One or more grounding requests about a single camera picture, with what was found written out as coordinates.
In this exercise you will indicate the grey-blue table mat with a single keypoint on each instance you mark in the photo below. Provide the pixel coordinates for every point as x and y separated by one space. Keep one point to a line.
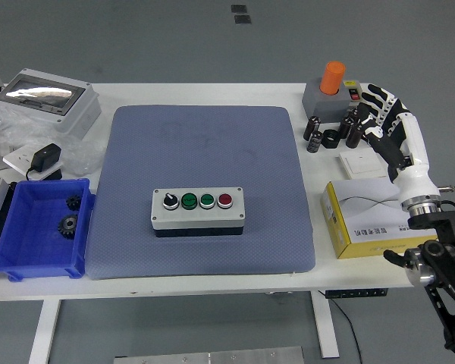
155 254

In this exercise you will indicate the orange cylinder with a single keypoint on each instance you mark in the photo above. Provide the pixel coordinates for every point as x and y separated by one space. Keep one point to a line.
331 77

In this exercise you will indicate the grey red-black switch box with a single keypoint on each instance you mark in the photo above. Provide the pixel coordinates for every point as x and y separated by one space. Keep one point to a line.
352 95

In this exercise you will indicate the yellow and white cardboard box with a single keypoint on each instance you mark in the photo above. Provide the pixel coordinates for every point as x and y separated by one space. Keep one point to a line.
364 212

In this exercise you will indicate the large black gear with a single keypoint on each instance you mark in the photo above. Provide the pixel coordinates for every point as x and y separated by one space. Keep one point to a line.
68 226

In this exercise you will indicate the clear plastic bag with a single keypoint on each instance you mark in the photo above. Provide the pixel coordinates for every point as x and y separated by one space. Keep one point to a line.
79 155

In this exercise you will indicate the white table leg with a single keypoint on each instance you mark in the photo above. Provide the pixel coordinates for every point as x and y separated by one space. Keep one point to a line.
43 330
324 326

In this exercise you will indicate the white socket plate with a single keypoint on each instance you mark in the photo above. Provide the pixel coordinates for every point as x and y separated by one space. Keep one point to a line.
17 157

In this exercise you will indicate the white wall switch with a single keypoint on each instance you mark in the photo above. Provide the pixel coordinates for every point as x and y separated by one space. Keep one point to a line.
360 163

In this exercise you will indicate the small black gear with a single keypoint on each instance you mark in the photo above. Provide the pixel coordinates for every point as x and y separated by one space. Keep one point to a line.
73 202

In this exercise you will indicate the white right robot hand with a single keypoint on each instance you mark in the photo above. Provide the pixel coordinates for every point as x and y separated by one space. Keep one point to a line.
415 174

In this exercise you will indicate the blue plastic bin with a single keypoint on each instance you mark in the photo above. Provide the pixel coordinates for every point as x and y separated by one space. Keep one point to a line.
30 235

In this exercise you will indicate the dark cylindrical capacitor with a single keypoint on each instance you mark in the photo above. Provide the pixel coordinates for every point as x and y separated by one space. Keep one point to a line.
346 126
354 136
311 127
352 113
314 141

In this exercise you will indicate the grey enclosure with clear window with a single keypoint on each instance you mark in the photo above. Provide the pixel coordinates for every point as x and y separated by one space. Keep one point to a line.
76 117

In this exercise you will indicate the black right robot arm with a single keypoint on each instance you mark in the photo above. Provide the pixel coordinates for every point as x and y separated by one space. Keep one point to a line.
447 223

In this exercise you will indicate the grey four-button control box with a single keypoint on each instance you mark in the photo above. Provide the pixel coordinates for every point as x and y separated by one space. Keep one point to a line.
197 220

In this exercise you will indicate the grey block base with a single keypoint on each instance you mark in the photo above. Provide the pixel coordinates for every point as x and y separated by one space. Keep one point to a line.
322 106

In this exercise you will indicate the black power adapter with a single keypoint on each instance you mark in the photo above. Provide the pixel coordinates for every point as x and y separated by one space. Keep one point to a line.
45 156

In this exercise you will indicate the black control panel under table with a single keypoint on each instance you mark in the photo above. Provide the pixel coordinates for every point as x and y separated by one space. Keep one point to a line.
356 294

